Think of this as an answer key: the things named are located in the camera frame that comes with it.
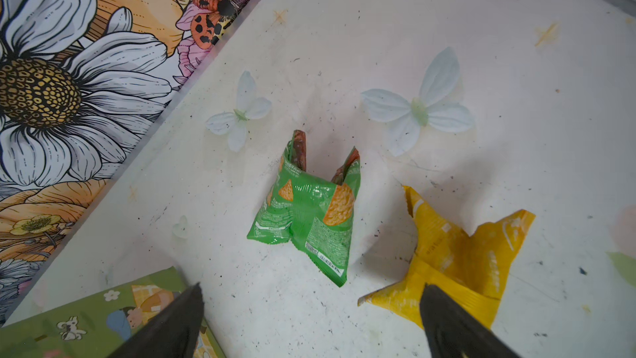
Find green snack bag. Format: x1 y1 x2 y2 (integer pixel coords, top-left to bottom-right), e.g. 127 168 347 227
247 130 361 287

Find white paper bag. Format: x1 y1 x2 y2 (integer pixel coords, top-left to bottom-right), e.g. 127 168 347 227
1 268 224 357

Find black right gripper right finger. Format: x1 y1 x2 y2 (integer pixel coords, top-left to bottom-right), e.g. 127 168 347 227
419 284 519 358

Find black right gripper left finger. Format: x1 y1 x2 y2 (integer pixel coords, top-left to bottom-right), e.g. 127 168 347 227
109 283 205 358

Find yellow snack bag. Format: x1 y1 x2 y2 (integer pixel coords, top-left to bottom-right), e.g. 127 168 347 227
358 187 536 328

